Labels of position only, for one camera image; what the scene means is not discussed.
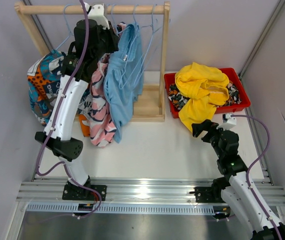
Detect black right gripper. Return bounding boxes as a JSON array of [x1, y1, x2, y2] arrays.
[[191, 119, 230, 159]]

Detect orange black camo shorts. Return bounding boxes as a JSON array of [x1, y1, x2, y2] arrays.
[[168, 81, 242, 111]]

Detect yellow shorts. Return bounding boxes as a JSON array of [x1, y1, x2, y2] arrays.
[[175, 62, 230, 132]]

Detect light blue shorts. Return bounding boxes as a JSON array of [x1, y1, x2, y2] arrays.
[[104, 23, 144, 143]]

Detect blue wire hanger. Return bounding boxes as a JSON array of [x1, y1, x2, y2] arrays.
[[134, 4, 161, 86], [118, 4, 145, 91], [54, 3, 76, 52]]

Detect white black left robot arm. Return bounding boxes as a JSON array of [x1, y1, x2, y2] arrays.
[[34, 19, 118, 200]]

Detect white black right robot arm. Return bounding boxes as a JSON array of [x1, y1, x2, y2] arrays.
[[191, 119, 285, 240]]

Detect blue orange patchwork shorts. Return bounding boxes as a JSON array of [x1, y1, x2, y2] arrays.
[[27, 50, 93, 137]]

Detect pink white patterned shorts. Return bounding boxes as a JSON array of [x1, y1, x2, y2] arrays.
[[89, 53, 117, 148]]

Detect wooden clothes rack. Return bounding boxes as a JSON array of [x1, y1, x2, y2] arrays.
[[14, 0, 171, 122]]

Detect red plastic bin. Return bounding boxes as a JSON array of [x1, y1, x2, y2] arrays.
[[164, 67, 251, 119]]

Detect white wire hanger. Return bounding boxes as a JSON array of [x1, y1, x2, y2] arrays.
[[110, 4, 120, 37]]

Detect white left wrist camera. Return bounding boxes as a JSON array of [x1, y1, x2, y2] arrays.
[[84, 2, 110, 30]]

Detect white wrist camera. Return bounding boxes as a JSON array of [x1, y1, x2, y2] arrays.
[[84, 2, 110, 30], [216, 113, 237, 131]]

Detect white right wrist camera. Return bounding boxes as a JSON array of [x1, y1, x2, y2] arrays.
[[216, 113, 237, 131]]

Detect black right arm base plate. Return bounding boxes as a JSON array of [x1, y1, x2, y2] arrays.
[[189, 186, 224, 203]]

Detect aluminium mounting rail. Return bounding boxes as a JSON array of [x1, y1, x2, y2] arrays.
[[16, 177, 285, 207]]

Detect slotted cable duct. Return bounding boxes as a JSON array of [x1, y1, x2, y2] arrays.
[[26, 202, 215, 216]]

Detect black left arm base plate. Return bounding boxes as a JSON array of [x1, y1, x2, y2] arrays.
[[62, 182, 107, 201]]

